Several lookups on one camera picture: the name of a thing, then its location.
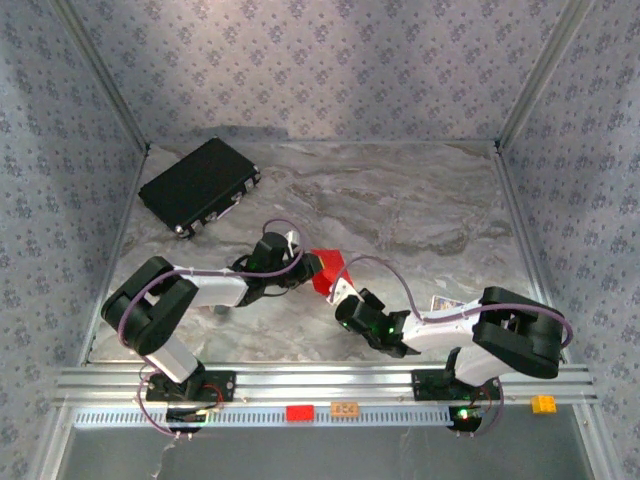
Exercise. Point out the red cloth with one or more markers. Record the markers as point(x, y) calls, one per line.
point(330, 270)

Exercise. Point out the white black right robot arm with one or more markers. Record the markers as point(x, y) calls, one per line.
point(520, 335)

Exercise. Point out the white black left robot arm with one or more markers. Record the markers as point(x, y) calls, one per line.
point(150, 310)

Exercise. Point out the small grey cylinder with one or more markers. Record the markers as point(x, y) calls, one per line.
point(220, 310)

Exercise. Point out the playing card box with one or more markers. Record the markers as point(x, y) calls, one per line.
point(445, 301)

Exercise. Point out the orange wooden tag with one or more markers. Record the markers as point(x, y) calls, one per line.
point(345, 409)

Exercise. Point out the black hard case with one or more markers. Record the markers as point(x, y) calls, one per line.
point(197, 185)

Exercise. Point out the red toy brick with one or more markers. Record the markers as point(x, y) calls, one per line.
point(300, 413)

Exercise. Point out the yellow toy brick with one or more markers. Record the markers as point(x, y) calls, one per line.
point(544, 404)

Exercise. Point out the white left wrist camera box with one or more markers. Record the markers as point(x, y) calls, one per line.
point(293, 237)

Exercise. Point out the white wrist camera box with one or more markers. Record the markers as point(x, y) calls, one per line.
point(341, 292)
point(293, 237)

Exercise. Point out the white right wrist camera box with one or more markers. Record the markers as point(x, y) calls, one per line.
point(341, 292)

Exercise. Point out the aluminium mounting rail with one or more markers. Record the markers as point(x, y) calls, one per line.
point(325, 382)

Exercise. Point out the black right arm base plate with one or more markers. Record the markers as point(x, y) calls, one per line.
point(425, 385)

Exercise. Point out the aluminium frame bar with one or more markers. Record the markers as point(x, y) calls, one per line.
point(520, 220)
point(125, 225)

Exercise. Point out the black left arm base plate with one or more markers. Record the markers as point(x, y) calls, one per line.
point(222, 387)

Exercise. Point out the aluminium frame post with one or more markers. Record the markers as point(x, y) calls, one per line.
point(541, 75)
point(104, 75)

